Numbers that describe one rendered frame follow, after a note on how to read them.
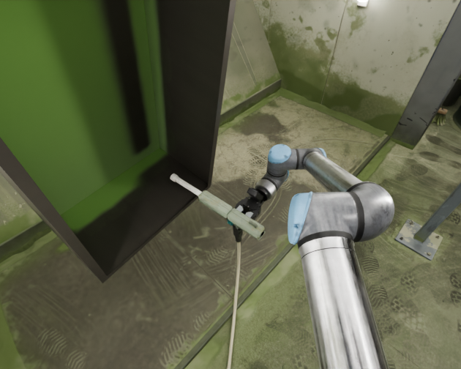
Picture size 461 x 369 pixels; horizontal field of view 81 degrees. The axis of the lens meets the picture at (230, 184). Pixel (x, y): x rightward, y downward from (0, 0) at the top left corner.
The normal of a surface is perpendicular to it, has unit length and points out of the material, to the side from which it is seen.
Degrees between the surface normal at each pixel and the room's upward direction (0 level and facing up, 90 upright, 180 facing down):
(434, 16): 90
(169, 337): 0
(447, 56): 90
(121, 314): 0
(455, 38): 90
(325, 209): 8
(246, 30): 57
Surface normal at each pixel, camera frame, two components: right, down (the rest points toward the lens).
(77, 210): 0.14, -0.57
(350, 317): -0.11, -0.57
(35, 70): 0.77, 0.57
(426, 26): -0.69, 0.54
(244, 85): 0.59, 0.05
